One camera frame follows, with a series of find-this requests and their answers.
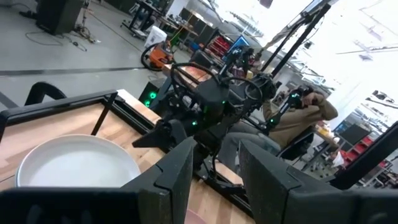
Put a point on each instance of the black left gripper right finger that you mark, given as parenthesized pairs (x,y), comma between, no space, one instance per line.
(280,199)

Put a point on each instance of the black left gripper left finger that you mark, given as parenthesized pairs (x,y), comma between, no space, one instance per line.
(168,193)

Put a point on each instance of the white bucket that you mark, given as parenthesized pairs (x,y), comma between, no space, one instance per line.
(155,35)

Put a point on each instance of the orange vacuum cleaner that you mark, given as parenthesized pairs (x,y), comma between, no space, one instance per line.
(160,57)

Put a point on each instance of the black office chair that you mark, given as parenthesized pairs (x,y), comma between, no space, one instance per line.
(298,146)

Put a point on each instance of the wooden background desk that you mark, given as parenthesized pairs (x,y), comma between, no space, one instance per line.
(196,76)

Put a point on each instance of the red storage bins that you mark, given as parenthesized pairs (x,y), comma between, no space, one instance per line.
(219,46)
(363,146)

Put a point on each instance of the pink plate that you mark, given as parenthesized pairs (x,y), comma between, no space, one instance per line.
(195,217)

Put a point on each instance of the black background monitor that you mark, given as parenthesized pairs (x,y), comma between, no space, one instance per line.
(354,134)

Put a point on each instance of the black background robot arm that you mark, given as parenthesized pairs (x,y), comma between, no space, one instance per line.
(284,107)

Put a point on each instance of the person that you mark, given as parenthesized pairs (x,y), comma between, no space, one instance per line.
(295,121)

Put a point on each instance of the blue lit monitor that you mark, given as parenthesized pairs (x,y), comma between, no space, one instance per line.
(237,45)

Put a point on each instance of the black box with green light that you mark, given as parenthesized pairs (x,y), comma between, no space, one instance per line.
(152,95)

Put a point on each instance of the black metal rig frame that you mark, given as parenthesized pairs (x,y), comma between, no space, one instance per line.
(46,104)

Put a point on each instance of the white plate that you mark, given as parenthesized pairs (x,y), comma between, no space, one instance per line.
(77,165)

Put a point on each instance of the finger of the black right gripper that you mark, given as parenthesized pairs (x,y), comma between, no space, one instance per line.
(152,137)

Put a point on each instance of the large black box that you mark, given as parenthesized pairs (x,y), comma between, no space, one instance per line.
(59,15)

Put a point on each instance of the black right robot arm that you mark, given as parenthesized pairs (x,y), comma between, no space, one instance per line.
(214,96)

